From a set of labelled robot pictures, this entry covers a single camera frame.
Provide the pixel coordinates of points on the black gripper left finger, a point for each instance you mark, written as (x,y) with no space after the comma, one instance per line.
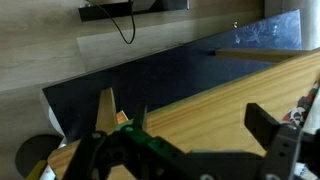
(140,116)

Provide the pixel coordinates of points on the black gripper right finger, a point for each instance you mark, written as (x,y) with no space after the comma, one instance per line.
(261,125)

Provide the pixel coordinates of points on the green plastic bin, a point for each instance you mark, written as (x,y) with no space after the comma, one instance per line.
(156,144)

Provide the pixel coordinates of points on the red patterned pouch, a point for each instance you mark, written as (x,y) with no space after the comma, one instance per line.
(298,113)

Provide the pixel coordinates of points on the wooden table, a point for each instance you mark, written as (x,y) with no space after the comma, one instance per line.
(216,110)

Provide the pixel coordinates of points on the white printed tote bag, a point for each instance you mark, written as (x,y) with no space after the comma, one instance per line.
(305,170)

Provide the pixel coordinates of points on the dark round floor disc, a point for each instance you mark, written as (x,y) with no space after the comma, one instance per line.
(33,151)

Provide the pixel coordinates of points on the yellow pole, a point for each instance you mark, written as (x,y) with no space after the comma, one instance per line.
(36,169)

